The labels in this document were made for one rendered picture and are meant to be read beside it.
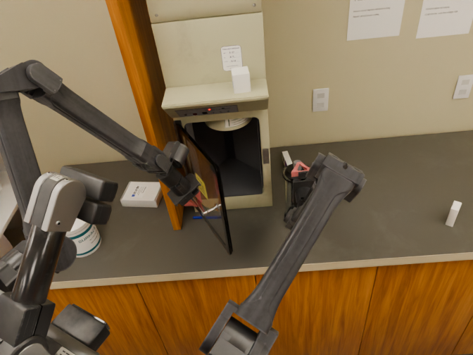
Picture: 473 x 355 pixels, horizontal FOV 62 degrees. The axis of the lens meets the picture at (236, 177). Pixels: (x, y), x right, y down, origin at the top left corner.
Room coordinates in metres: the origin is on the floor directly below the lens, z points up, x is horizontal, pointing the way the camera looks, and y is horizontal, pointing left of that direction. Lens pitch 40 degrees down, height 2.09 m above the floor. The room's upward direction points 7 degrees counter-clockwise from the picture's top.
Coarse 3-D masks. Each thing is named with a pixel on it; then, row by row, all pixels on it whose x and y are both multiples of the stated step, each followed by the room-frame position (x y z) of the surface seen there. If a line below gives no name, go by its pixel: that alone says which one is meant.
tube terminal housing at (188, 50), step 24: (168, 24) 1.16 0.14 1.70; (192, 24) 1.15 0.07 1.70; (216, 24) 1.15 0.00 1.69; (240, 24) 1.14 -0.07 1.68; (168, 48) 1.16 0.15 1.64; (192, 48) 1.15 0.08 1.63; (216, 48) 1.15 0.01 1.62; (264, 48) 1.14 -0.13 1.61; (168, 72) 1.16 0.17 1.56; (192, 72) 1.15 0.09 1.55; (216, 72) 1.15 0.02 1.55; (264, 72) 1.14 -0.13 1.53; (192, 120) 1.16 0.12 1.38; (264, 120) 1.14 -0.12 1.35; (264, 144) 1.14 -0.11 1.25; (264, 168) 1.14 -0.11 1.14; (264, 192) 1.14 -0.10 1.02
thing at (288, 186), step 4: (284, 168) 1.10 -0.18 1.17; (284, 176) 1.05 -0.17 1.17; (292, 180) 1.02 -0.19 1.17; (288, 184) 1.04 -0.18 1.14; (292, 184) 1.03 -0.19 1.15; (288, 188) 1.04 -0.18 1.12; (292, 188) 1.03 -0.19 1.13; (288, 192) 1.04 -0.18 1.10; (288, 196) 1.04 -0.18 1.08; (292, 196) 1.03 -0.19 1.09; (288, 200) 1.04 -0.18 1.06; (292, 200) 1.02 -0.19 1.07; (288, 204) 1.04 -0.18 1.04; (292, 204) 1.02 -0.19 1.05; (288, 208) 1.04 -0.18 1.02; (292, 208) 1.02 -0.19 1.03
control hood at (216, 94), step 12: (216, 84) 1.14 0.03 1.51; (228, 84) 1.13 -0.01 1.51; (252, 84) 1.11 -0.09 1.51; (264, 84) 1.10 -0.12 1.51; (168, 96) 1.10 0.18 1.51; (180, 96) 1.09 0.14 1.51; (192, 96) 1.08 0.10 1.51; (204, 96) 1.07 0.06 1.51; (216, 96) 1.06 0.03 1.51; (228, 96) 1.05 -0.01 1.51; (240, 96) 1.04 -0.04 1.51; (252, 96) 1.03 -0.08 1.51; (264, 96) 1.03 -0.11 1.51; (168, 108) 1.05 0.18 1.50; (180, 108) 1.06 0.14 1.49; (192, 108) 1.06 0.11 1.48; (240, 108) 1.09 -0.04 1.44; (252, 108) 1.10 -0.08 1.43; (264, 108) 1.11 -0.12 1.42
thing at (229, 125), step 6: (216, 120) 1.19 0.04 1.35; (222, 120) 1.18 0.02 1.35; (228, 120) 1.17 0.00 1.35; (234, 120) 1.17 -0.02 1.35; (240, 120) 1.18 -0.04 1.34; (246, 120) 1.19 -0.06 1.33; (210, 126) 1.19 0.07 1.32; (216, 126) 1.18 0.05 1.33; (222, 126) 1.17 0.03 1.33; (228, 126) 1.17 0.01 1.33; (234, 126) 1.17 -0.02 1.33; (240, 126) 1.17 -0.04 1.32
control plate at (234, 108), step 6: (198, 108) 1.06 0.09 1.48; (204, 108) 1.07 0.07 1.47; (210, 108) 1.07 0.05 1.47; (216, 108) 1.07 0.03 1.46; (228, 108) 1.08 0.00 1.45; (234, 108) 1.08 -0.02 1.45; (180, 114) 1.10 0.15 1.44; (192, 114) 1.11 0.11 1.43; (198, 114) 1.11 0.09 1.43; (204, 114) 1.12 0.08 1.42
